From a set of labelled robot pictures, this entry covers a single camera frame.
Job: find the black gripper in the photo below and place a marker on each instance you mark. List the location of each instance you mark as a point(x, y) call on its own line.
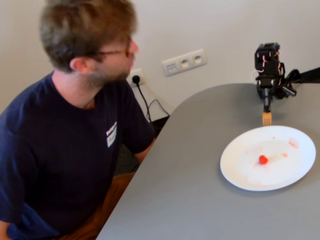
point(266, 93)

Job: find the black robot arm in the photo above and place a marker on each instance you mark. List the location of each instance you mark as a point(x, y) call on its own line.
point(271, 65)

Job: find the cut red strawberry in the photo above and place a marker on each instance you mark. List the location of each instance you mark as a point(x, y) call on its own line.
point(263, 160)

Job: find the black flat object behind robot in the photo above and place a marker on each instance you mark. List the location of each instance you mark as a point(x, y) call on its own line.
point(311, 75)

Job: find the white round plate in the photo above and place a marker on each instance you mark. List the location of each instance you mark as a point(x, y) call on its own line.
point(272, 172)

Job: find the black power plug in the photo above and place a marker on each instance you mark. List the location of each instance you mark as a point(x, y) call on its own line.
point(136, 80)

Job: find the white name badge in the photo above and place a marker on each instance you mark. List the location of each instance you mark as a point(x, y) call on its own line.
point(111, 136)

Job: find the brown framed glasses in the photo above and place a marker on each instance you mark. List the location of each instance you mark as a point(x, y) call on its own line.
point(112, 52)

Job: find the brown trousers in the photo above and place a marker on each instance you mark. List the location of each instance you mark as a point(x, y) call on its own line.
point(110, 200)

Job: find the man's head with brown hair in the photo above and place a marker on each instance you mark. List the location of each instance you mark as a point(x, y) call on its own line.
point(82, 32)

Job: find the navy blue t-shirt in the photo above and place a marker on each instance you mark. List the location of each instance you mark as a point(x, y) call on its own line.
point(57, 140)

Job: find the white triple wall socket panel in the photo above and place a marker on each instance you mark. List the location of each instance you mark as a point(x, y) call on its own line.
point(185, 62)

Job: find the white single wall socket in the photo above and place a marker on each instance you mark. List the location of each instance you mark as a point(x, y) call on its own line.
point(141, 73)

